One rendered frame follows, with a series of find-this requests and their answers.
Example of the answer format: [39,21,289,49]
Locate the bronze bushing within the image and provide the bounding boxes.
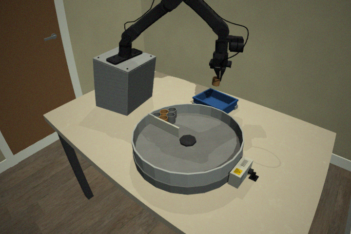
[159,115,168,122]
[212,76,220,86]
[160,109,169,115]

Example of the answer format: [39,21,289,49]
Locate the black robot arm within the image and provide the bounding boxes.
[106,0,244,71]

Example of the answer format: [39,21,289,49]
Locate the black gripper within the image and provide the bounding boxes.
[209,59,232,81]

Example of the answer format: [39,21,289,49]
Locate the blue open-top crate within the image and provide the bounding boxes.
[193,88,238,114]

